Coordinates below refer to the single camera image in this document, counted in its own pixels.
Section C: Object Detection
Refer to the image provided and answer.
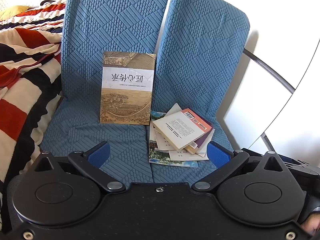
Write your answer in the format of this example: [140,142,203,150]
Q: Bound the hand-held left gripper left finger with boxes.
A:
[34,141,127,193]

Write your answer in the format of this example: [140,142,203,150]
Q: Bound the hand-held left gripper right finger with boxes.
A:
[191,141,287,193]

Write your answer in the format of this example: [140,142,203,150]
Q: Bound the purple and gold book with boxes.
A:
[191,127,215,154]

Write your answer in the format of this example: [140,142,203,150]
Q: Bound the white book with orange band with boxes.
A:
[152,108,213,153]

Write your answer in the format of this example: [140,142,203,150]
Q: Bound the large brown painting cover book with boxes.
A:
[99,51,157,125]

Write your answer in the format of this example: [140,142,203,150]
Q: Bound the person's right hand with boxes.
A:
[299,206,320,238]

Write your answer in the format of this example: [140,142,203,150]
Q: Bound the blue textured cover chair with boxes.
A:
[40,0,170,183]
[146,0,250,183]

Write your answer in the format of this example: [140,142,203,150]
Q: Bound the yellow pillow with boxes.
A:
[0,4,28,22]

